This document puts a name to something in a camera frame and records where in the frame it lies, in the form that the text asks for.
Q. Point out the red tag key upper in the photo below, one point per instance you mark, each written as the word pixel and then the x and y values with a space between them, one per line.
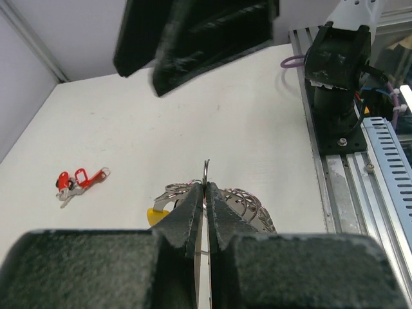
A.
pixel 68 188

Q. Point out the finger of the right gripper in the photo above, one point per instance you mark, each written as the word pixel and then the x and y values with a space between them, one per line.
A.
pixel 140 32
pixel 201 36

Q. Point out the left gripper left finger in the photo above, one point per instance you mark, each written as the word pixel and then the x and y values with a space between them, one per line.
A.
pixel 153 268

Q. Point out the white slotted cable duct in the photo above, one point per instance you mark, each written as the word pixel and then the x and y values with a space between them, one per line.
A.
pixel 394 166

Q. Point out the red tag key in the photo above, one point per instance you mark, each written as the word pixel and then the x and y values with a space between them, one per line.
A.
pixel 68 188
pixel 85 182

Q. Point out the aluminium mounting rail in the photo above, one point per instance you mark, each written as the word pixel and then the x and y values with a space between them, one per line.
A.
pixel 354 193

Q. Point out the red tag key lower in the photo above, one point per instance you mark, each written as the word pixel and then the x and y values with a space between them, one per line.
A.
pixel 85 182

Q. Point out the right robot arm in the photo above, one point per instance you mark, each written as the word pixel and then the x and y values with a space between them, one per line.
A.
pixel 339 55

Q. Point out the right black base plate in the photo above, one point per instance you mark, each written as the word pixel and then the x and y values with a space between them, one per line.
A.
pixel 336 124

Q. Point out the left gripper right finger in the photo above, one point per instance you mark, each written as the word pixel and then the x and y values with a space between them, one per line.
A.
pixel 314 271

